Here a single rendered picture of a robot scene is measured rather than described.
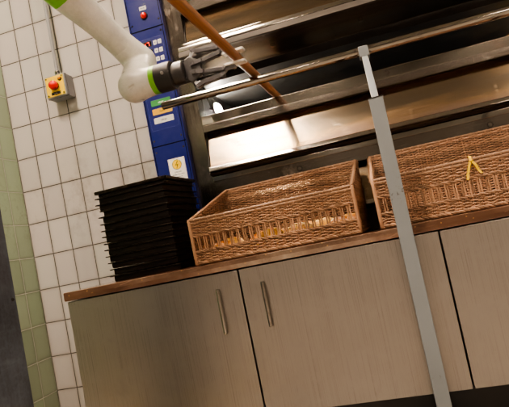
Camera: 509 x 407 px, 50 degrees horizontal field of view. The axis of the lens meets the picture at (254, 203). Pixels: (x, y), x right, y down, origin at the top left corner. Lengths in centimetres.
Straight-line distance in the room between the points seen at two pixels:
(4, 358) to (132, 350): 57
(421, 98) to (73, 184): 152
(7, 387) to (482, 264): 125
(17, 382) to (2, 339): 11
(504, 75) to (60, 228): 193
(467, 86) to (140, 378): 157
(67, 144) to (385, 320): 161
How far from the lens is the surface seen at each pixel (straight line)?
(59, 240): 260
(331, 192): 168
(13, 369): 143
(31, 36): 281
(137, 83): 181
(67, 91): 256
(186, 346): 179
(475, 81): 226
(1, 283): 142
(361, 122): 219
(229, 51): 166
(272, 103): 226
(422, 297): 159
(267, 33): 219
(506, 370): 171
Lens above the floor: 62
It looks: 4 degrees up
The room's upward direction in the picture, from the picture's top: 12 degrees counter-clockwise
